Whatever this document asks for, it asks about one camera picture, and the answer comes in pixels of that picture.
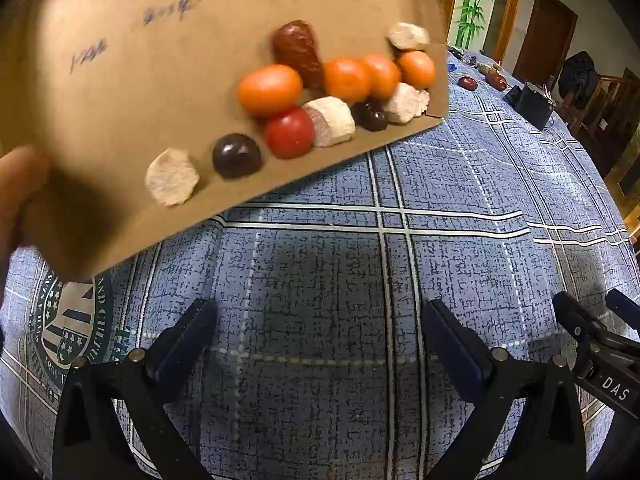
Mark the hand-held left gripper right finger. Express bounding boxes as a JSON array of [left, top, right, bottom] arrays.
[[422, 299, 588, 480]]

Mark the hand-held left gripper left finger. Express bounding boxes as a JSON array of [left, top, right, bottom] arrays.
[[52, 297, 218, 480]]

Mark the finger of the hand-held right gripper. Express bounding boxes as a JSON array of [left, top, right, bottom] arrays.
[[606, 288, 640, 341], [552, 290, 610, 363]]

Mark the red cherry tomato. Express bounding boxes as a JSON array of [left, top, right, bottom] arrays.
[[264, 106, 316, 160]]

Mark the beige dried slice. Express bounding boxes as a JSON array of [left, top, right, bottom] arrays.
[[382, 82, 431, 125], [145, 147, 201, 207], [387, 22, 431, 52]]

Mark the large orange tangerine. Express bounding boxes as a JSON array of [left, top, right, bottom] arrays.
[[237, 64, 304, 118]]

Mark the small orange tangerine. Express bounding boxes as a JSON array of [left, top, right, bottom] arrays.
[[324, 57, 373, 102], [362, 53, 402, 101], [397, 50, 437, 90]]

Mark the blue plaid tablecloth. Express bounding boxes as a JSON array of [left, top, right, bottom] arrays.
[[0, 45, 640, 480]]

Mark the wooden chair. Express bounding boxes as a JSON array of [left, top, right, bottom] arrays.
[[570, 67, 640, 177]]

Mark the black pouch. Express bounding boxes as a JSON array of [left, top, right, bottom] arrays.
[[505, 81, 557, 131]]

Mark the black backpack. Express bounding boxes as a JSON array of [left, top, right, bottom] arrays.
[[557, 51, 599, 107]]

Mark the beige dried chunk pink side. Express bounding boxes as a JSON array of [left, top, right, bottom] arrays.
[[302, 96, 357, 148]]

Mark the brown wooden door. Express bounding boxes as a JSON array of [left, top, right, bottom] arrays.
[[512, 0, 579, 86]]

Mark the large red date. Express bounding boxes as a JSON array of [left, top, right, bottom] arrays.
[[272, 20, 326, 90]]

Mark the green bamboo wall decal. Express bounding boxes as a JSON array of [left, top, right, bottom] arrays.
[[452, 0, 496, 41]]

